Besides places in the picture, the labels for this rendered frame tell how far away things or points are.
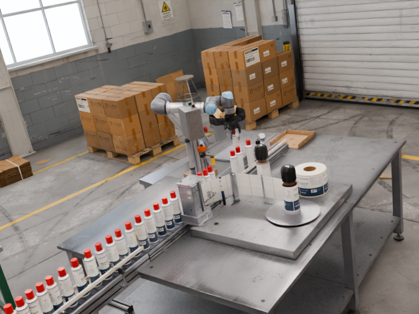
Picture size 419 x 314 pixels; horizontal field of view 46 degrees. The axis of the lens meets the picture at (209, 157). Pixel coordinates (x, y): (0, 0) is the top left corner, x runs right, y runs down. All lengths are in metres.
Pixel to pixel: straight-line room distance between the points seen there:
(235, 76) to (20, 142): 3.55
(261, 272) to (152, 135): 4.46
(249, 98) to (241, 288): 4.77
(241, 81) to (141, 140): 1.61
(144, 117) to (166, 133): 0.45
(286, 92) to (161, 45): 2.99
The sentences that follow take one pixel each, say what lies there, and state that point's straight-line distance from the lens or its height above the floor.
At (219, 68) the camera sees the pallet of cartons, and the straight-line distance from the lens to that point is 7.15.
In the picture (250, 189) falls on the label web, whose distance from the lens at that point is 3.02.
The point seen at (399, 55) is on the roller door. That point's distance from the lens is 7.20.
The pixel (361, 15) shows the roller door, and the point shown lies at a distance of 7.36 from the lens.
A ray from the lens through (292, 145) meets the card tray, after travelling 3.97.
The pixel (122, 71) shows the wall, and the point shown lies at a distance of 9.05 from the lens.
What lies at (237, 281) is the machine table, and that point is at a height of 0.83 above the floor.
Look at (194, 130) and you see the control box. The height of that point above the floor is 1.35.
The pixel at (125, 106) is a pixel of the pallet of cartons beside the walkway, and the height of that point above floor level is 0.78.
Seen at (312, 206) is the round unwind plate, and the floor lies 0.89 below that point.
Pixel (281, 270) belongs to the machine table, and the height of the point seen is 0.83.
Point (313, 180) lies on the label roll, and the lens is 2.97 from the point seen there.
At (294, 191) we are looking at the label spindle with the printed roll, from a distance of 2.76.
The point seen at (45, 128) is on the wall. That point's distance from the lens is 8.43.
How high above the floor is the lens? 2.26
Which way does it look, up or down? 21 degrees down
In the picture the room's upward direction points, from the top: 10 degrees counter-clockwise
